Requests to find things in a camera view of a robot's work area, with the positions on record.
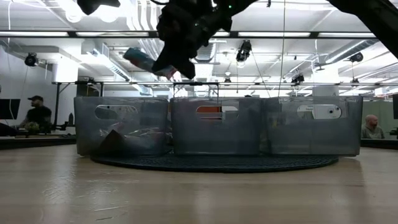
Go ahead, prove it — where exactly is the small green potted plant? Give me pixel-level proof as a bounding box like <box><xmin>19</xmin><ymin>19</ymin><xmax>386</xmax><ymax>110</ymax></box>
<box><xmin>24</xmin><ymin>121</ymin><xmax>42</xmax><ymax>135</ymax></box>

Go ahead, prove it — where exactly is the white box with sockets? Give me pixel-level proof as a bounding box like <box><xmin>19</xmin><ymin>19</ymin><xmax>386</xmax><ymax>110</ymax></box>
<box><xmin>297</xmin><ymin>103</ymin><xmax>343</xmax><ymax>120</ymax></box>

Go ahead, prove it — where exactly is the blue purple granola bar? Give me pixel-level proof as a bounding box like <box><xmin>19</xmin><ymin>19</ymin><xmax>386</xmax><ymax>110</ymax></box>
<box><xmin>123</xmin><ymin>47</ymin><xmax>178</xmax><ymax>80</ymax></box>

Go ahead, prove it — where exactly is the dark long table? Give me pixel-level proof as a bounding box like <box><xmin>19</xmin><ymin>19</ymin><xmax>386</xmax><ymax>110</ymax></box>
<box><xmin>0</xmin><ymin>134</ymin><xmax>78</xmax><ymax>151</ymax></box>
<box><xmin>359</xmin><ymin>138</ymin><xmax>398</xmax><ymax>150</ymax></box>

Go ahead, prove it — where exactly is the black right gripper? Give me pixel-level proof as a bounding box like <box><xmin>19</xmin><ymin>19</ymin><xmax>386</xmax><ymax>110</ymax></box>
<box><xmin>152</xmin><ymin>0</ymin><xmax>233</xmax><ymax>79</ymax></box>

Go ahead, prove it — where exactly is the person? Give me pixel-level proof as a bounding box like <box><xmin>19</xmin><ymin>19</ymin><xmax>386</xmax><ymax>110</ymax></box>
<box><xmin>359</xmin><ymin>114</ymin><xmax>386</xmax><ymax>140</ymax></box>
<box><xmin>19</xmin><ymin>95</ymin><xmax>53</xmax><ymax>133</ymax></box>

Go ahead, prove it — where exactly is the grey translucent plastic bin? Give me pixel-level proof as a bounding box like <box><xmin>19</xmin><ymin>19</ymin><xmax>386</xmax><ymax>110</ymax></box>
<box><xmin>170</xmin><ymin>96</ymin><xmax>264</xmax><ymax>156</ymax></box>
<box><xmin>262</xmin><ymin>95</ymin><xmax>364</xmax><ymax>157</ymax></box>
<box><xmin>73</xmin><ymin>95</ymin><xmax>170</xmax><ymax>157</ymax></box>

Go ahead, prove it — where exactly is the silver ventilation duct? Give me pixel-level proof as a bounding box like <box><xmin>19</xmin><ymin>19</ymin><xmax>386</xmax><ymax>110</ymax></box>
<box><xmin>194</xmin><ymin>43</ymin><xmax>217</xmax><ymax>65</ymax></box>

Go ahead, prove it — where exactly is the orange object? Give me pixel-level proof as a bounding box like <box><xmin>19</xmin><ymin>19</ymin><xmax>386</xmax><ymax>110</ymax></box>
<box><xmin>195</xmin><ymin>105</ymin><xmax>223</xmax><ymax>121</ymax></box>

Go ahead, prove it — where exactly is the black ceiling spotlight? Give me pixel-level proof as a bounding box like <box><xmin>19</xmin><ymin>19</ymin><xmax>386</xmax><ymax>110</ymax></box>
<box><xmin>234</xmin><ymin>39</ymin><xmax>253</xmax><ymax>63</ymax></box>
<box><xmin>290</xmin><ymin>73</ymin><xmax>305</xmax><ymax>85</ymax></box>
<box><xmin>24</xmin><ymin>52</ymin><xmax>39</xmax><ymax>67</ymax></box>
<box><xmin>349</xmin><ymin>51</ymin><xmax>364</xmax><ymax>63</ymax></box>

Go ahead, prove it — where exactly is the round dark woven mat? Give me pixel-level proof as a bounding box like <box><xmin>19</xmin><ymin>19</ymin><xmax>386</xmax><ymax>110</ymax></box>
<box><xmin>90</xmin><ymin>152</ymin><xmax>340</xmax><ymax>174</ymax></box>

